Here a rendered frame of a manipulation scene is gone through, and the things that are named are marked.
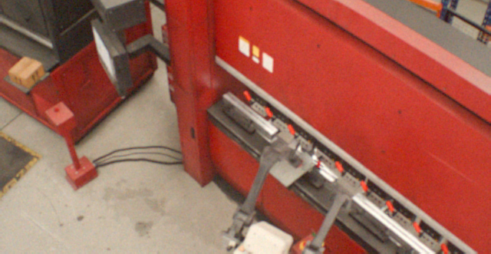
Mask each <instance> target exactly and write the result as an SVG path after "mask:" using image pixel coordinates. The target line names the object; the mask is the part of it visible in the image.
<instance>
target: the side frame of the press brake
mask: <svg viewBox="0 0 491 254"><path fill-rule="evenodd" d="M213 2H214V0H164V5H165V9H164V11H165V18H166V29H167V36H168V42H169V48H170V50H169V54H170V66H171V73H172V79H173V90H174V97H175V104H176V115H177V122H178V128H179V135H180V147H181V153H182V160H183V165H184V171H185V172H186V173H188V174H189V175H190V176H191V177H192V178H193V179H194V180H195V181H196V182H197V183H198V184H199V185H200V187H201V188H204V187H205V186H207V185H208V184H210V183H211V182H212V181H213V178H214V177H215V176H217V175H218V173H217V172H216V169H215V167H214V165H213V162H212V160H211V149H210V139H209V126H208V114H207V113H206V109H207V108H209V107H211V106H213V105H214V104H216V103H218V102H220V101H221V100H222V99H223V97H222V96H223V95H224V94H226V93H229V92H230V93H231V94H233V95H234V96H236V97H237V98H238V99H239V100H240V101H241V102H243V103H244V105H247V106H248V107H249V108H251V109H252V110H253V111H255V110H254V109H253V108H252V107H251V105H250V101H248V99H247V97H246V96H245V95H244V92H245V91H247V92H248V93H249V95H250V97H251V88H250V87H248V86H247V85H246V84H243V83H242V82H241V81H240V80H239V79H238V78H237V77H236V76H234V75H233V74H231V73H230V72H229V71H227V70H226V69H224V68H223V67H221V66H220V65H219V64H217V63H216V46H215V31H214V15H213ZM255 112H256V113H257V114H258V115H259V116H261V118H263V119H264V120H266V121H267V122H268V121H269V120H271V118H270V117H269V116H265V117H263V116H262V115H261V114H259V113H258V112H257V111H255Z"/></svg>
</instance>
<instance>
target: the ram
mask: <svg viewBox="0 0 491 254"><path fill-rule="evenodd" d="M213 15H214V31H215V46H216V56H217V57H218V58H219V59H220V60H221V61H223V62H225V63H226V64H228V65H229V66H230V67H232V68H233V69H235V70H236V71H238V72H239V73H240V74H241V75H242V76H244V77H245V78H248V79H249V80H250V81H251V82H252V83H253V84H254V85H255V86H257V87H258V88H260V89H261V90H262V91H264V92H265V93H267V94H268V95H270V96H271V97H273V98H274V100H276V101H277V102H279V103H280V104H282V105H283V106H284V107H286V108H287V109H289V110H290V111H291V112H292V113H293V114H295V115H296V116H298V118H299V119H301V120H303V121H304V122H305V123H307V124H308V125H309V126H311V127H312V128H314V129H315V130H316V131H317V132H319V133H320V134H321V135H323V136H324V137H325V138H326V139H327V140H329V141H330V142H332V143H333V144H334V145H335V146H336V147H338V148H339V149H341V150H342V151H344V152H345V153H346V154H347V155H348V156H350V157H351V158H353V159H354V160H356V161H357V162H358V163H359V164H360V165H362V166H363V167H365V168H366V169H367V170H369V171H370V172H372V173H373V174H374V175H375V176H376V177H377V178H379V179H380V180H382V181H383V182H384V183H386V184H387V185H388V186H390V187H391V188H392V189H394V190H395V191H397V192H398V193H399V194H400V195H401V196H402V197H403V198H405V199H406V200H408V201H409V203H412V204H414V205H415V206H416V207H417V208H418V209H419V210H421V211H422V212H423V213H425V214H427V215H428V216H429V217H430V218H431V219H432V220H433V221H435V222H436V223H438V224H439V225H441V226H442V227H443V228H444V229H445V230H447V231H449V232H450V233H451V234H452V235H453V236H455V237H456V238H458V239H459V240H460V241H461V242H462V243H465V245H467V246H468V247H470V249H472V250H473V251H475V253H477V254H491V126H490V125H488V124H487V123H486V122H485V121H483V120H481V119H479V118H478V117H475V115H473V114H471V113H470V112H468V111H467V110H465V109H464V108H462V107H461V106H460V105H458V104H456V103H454V101H452V100H450V99H449V98H447V97H446V96H444V95H443V94H441V93H440V92H438V91H437V90H435V89H434V88H432V87H431V86H429V85H427V84H426V83H424V81H422V80H421V79H419V78H417V77H416V76H414V75H413V74H411V73H410V72H409V71H406V70H405V69H403V68H402V67H400V66H398V65H397V64H395V63H394V62H393V61H391V60H389V59H388V58H386V57H385V56H384V55H382V54H381V53H379V52H377V51H375V50H374V49H373V48H370V47H369V46H367V45H366V44H364V43H362V42H361V41H359V40H357V39H356V38H355V37H354V36H352V35H350V34H348V33H347V32H346V31H343V30H342V29H340V28H339V27H337V26H336V25H333V24H332V23H330V22H329V21H327V20H325V19H324V18H322V17H321V16H320V15H318V14H317V13H315V12H313V11H311V10H309V9H308V8H306V7H305V6H303V5H301V4H299V3H297V2H296V1H294V0H214V2H213ZM239 36H240V37H241V38H243V39H244V40H247V41H248V42H249V56H248V55H247V54H244V53H243V52H242V51H240V50H239ZM253 45H254V46H256V47H257V48H258V49H259V56H258V57H257V56H256V55H255V54H253ZM262 52H264V53H265V54H267V55H269V56H270V57H272V59H273V67H272V72H271V71H269V70H268V69H266V68H265V67H263V66H262ZM253 55H254V56H256V57H257V58H258V59H259V63H257V62H255V60H254V59H253ZM216 63H217V64H219V65H220V66H221V67H223V68H224V69H226V70H227V71H229V72H230V73H231V74H233V75H234V76H236V77H237V78H238V79H239V80H240V81H241V82H242V83H243V84H246V85H247V86H248V87H250V88H251V89H253V90H254V91H255V92H256V93H257V94H259V95H260V96H262V97H263V98H265V99H266V100H267V101H268V102H269V103H270V104H272V105H273V106H275V107H276V108H278V109H279V110H280V111H282V112H283V113H284V114H286V115H287V116H288V117H289V118H290V119H292V120H293V121H294V122H296V123H297V124H298V125H299V126H301V127H303V128H305V129H306V130H307V131H308V132H309V133H311V134H312V135H314V137H315V138H317V139H318V140H320V141H321V142H322V143H323V144H324V145H325V146H327V147H328V148H330V149H331V150H333V151H334V152H335V153H336V154H337V155H339V156H340V157H342V158H343V159H344V160H346V161H347V162H349V164H351V165H352V166H353V167H355V168H356V169H358V170H359V171H361V172H362V173H363V174H364V175H365V176H367V177H368V178H369V179H370V180H371V181H373V182H374V183H376V184H377V185H378V186H379V187H380V188H382V189H383V190H385V192H386V193H389V194H390V195H392V196H393V197H394V198H395V199H397V201H399V202H400V203H402V204H403V205H404V206H405V207H406V208H408V209H409V210H411V211H412V212H413V213H414V214H415V215H417V216H418V217H420V218H421V219H422V220H423V221H425V222H426V223H428V224H429V226H431V227H433V228H434V229H435V230H436V231H437V232H439V233H440V234H441V235H443V236H445V237H446V238H447V239H448V240H449V241H451V242H452V243H453V244H454V245H456V246H457V247H458V248H460V249H462V250H463V251H464V252H465V253H467V254H472V253H470V252H468V251H467V250H466V249H464V247H462V246H460V245H459V243H457V242H456V241H454V240H453V239H451V238H450V237H449V236H448V235H447V234H446V233H443V231H441V230H440V229H438V228H437V227H436V226H435V225H433V224H432V223H430V221H429V220H427V219H426V218H424V217H423V216H421V215H420V214H419V213H418V212H416V210H415V209H413V208H412V207H410V206H408V205H407V204H406V203H405V202H404V201H402V200H401V199H399V198H398V196H396V195H395V194H393V193H392V192H391V191H390V190H387V188H385V187H384V186H382V185H381V184H380V183H379V182H377V181H376V180H375V179H373V178H372V177H371V176H370V175H369V174H367V173H366V172H364V171H363V170H362V169H361V168H360V167H358V166H357V165H356V164H354V163H353V162H351V161H350V160H349V159H348V158H347V157H345V156H344V155H342V154H341V153H339V152H338V151H337V150H336V149H335V148H333V147H332V146H330V145H329V144H328V143H326V142H325V141H323V140H322V139H321V138H320V137H319V136H318V135H317V134H315V133H314V132H313V131H311V130H310V129H308V128H307V127H306V126H305V125H304V124H301V123H300V122H298V121H297V120H296V119H295V118H293V117H292V115H291V114H289V113H288V112H286V111H285V110H283V109H282V108H281V107H279V106H278V105H276V104H275V103H273V102H272V101H271V100H269V98H268V97H266V96H265V95H264V94H262V93H260V92H259V91H257V90H256V89H255V88H254V87H253V86H251V85H250V84H248V83H247V82H246V81H244V80H243V79H242V78H241V77H240V76H238V75H237V74H235V73H234V72H233V71H231V70H230V69H228V68H227V67H225V66H224V65H223V64H221V63H220V62H218V61H217V60H216Z"/></svg>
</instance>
